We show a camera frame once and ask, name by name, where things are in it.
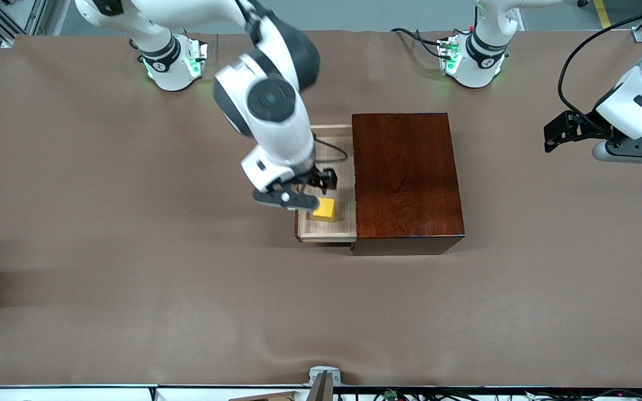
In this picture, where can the tan cardboard piece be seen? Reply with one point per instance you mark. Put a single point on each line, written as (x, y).
(271, 397)

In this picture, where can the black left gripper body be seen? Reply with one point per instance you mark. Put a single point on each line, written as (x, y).
(587, 127)

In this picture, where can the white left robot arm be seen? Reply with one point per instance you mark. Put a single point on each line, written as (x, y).
(480, 61)

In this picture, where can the brown table cover sheet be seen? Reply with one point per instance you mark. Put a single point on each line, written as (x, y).
(131, 323)

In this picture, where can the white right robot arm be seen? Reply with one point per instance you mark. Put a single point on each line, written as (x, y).
(271, 128)

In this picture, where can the grey metal bracket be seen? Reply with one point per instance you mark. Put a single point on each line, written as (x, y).
(324, 370)

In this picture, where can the yellow cube block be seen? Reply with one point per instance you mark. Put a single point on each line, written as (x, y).
(325, 211)

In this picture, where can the dark red wooden cabinet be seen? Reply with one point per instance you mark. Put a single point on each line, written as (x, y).
(404, 178)

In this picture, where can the aluminium camera post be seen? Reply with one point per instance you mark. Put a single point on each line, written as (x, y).
(321, 390)

